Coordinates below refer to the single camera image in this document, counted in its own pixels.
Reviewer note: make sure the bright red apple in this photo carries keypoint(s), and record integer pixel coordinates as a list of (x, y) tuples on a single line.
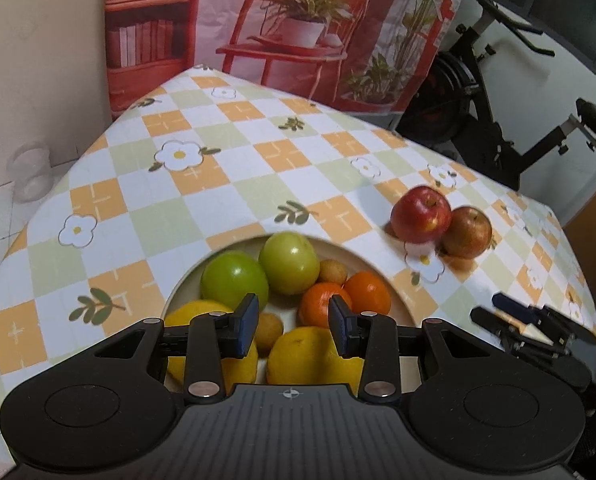
[(420, 215)]

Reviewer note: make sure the red printed backdrop cloth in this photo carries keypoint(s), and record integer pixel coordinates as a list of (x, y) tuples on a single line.
[(218, 10)]

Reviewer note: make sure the dark window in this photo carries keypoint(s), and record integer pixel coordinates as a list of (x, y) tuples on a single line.
[(567, 5)]

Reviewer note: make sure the orange tangerine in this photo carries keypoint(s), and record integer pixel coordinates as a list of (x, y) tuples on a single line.
[(318, 305), (370, 295)]

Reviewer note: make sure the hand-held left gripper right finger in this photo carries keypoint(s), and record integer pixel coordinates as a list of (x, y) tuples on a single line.
[(339, 327)]

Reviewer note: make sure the black exercise bike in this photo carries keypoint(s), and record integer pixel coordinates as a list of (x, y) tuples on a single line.
[(452, 110)]

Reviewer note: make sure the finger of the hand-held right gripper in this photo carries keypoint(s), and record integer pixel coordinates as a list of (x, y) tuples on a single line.
[(487, 320), (512, 306)]

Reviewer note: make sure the clear glass jar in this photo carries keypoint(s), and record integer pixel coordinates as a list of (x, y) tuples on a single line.
[(28, 175)]

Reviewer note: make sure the small brown longan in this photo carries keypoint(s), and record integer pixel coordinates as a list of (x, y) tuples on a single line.
[(333, 271), (270, 330)]

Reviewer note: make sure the green apple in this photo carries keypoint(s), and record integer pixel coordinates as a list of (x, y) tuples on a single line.
[(233, 280), (289, 262)]

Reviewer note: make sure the yellow lemon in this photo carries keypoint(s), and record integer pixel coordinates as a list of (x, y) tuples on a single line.
[(198, 312), (303, 355)]

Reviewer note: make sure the beige plate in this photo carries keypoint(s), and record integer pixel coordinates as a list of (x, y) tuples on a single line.
[(357, 260)]

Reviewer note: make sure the checkered flower tablecloth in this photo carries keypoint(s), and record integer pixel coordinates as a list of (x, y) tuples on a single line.
[(228, 180)]

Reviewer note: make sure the dark brownish red apple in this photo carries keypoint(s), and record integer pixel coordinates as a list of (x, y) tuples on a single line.
[(467, 232)]

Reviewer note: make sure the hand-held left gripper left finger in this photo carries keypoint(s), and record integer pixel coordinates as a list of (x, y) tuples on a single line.
[(248, 327)]

